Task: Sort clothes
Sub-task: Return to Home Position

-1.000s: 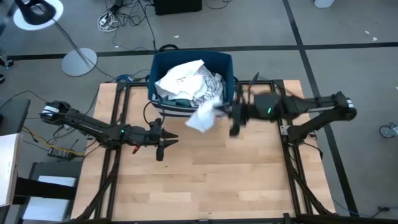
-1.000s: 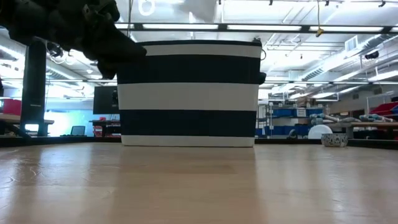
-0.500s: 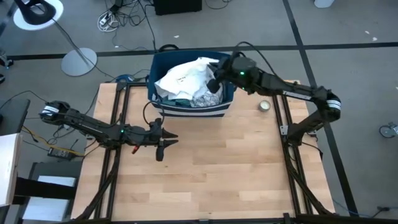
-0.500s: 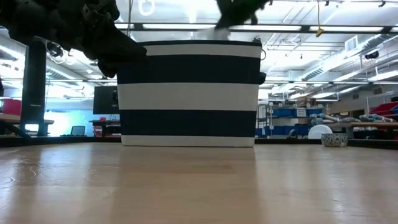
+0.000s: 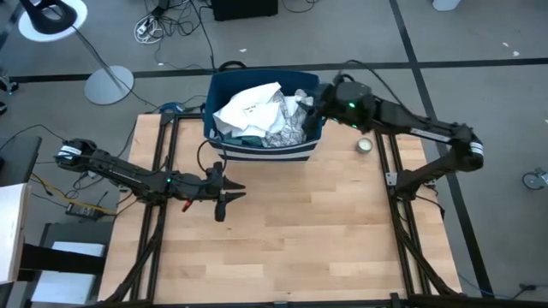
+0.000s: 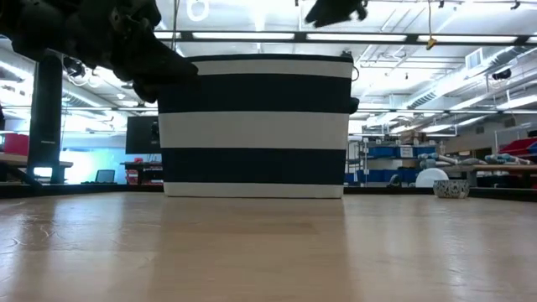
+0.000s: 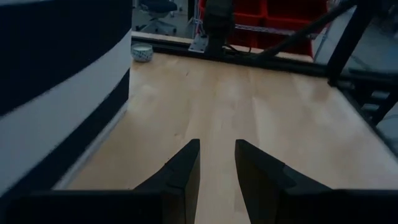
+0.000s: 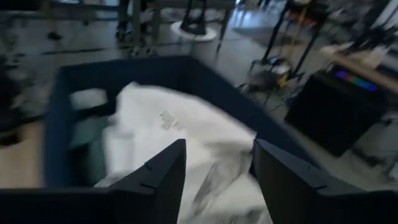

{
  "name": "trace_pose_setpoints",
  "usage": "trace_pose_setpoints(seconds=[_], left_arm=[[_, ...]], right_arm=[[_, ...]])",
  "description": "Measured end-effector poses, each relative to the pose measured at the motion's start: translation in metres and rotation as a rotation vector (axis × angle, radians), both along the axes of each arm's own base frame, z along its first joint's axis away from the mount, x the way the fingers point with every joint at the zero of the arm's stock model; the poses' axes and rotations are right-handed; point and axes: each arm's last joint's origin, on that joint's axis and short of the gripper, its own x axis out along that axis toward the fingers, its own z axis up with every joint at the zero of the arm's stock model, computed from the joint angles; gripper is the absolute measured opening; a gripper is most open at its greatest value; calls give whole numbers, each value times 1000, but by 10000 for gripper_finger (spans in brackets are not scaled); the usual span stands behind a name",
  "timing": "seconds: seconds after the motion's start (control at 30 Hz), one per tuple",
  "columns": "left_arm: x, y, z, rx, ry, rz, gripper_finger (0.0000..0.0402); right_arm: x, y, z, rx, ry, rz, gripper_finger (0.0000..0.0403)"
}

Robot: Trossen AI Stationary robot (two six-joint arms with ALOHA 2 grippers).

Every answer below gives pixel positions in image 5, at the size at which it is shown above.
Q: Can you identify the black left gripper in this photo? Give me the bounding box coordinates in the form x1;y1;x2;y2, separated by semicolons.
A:
184;167;247;222

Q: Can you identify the teal green garment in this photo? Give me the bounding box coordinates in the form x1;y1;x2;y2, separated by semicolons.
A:
220;134;265;149

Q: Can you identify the white leaf-print garment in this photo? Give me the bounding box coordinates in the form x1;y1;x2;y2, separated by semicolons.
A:
212;81;317;149

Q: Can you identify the navy white striped fabric basket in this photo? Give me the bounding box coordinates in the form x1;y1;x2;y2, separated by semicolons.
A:
203;61;327;163

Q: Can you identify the black box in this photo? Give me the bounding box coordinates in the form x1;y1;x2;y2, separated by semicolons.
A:
211;0;279;21

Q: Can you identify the black power adapter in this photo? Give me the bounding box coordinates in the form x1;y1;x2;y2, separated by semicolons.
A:
64;201;104;222

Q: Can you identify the white plastic object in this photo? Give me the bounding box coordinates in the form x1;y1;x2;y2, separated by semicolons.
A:
432;0;462;12

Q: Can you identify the floor lamp with round base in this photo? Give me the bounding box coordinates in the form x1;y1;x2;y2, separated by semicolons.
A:
16;0;135;106

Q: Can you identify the grey cart with white panel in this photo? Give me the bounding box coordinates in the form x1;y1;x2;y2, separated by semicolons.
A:
19;222;115;307

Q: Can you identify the black desk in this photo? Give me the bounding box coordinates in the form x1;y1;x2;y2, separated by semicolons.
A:
0;135;43;188

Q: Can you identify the grey caster wheel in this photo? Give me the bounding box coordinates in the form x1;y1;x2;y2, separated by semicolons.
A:
521;168;548;191

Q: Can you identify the white cabinet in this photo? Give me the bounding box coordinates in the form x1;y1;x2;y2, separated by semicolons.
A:
0;182;32;283

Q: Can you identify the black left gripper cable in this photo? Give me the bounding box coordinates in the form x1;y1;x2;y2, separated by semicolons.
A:
195;139;229;173

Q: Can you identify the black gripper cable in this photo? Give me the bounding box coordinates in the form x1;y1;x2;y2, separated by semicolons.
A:
195;139;229;173
340;58;413;109

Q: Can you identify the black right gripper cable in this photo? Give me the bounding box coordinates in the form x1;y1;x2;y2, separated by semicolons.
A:
340;58;413;109

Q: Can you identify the black aluminium extrusion frame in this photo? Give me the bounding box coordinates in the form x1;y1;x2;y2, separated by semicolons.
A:
100;109;548;308

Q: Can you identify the yellow cable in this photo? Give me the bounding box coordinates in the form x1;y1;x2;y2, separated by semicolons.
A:
29;173;116;215

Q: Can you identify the white power strip with cables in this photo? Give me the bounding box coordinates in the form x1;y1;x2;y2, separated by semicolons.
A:
134;15;166;45

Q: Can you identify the black cable tangle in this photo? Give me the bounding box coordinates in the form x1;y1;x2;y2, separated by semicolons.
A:
143;0;217;72

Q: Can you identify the blue floor cable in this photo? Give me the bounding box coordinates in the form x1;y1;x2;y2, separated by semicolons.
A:
457;273;510;299

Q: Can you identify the black plug with cable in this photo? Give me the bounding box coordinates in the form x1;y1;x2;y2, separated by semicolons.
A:
511;281;548;300

